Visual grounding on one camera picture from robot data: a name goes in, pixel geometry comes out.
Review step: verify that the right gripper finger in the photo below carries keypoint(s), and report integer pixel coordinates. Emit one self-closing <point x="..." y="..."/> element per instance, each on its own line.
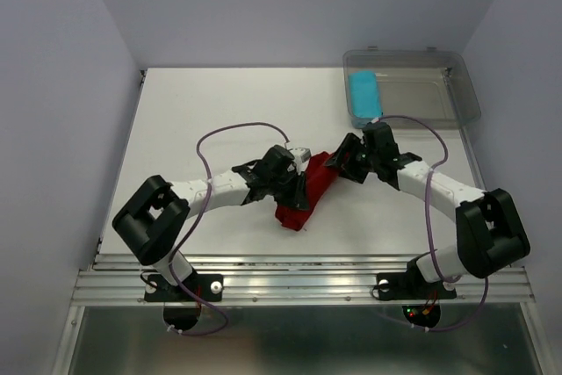
<point x="354" y="171"/>
<point x="342" y="154"/>

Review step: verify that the red t shirt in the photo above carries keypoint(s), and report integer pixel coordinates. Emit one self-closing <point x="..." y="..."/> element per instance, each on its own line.
<point x="319" y="178"/>

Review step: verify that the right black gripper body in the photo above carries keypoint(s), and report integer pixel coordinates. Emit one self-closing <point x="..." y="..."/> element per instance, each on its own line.
<point x="372" y="156"/>

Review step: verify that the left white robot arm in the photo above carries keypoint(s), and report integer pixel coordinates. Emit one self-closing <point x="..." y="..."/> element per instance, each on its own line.
<point x="150" y="221"/>

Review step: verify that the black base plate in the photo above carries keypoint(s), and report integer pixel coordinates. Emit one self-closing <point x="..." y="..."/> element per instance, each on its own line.
<point x="392" y="286"/>
<point x="206" y="286"/>

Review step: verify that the clear plastic bin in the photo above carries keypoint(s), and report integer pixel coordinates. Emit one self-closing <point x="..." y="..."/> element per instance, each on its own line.
<point x="431" y="85"/>

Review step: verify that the rolled light blue t shirt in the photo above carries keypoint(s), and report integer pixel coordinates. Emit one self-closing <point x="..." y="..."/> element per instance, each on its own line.
<point x="364" y="95"/>

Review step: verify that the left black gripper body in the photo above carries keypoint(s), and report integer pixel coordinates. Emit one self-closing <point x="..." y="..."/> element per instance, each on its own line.
<point x="281" y="186"/>

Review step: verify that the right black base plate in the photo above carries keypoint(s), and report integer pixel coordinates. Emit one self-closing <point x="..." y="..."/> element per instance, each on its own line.
<point x="392" y="286"/>

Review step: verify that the aluminium mounting rail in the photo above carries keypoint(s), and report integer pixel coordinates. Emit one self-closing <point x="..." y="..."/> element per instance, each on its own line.
<point x="114" y="279"/>

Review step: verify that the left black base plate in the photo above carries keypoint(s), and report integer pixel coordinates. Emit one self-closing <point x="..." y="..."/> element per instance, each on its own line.
<point x="206" y="286"/>

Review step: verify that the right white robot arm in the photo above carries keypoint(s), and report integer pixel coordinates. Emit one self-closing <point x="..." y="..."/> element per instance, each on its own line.
<point x="489" y="232"/>

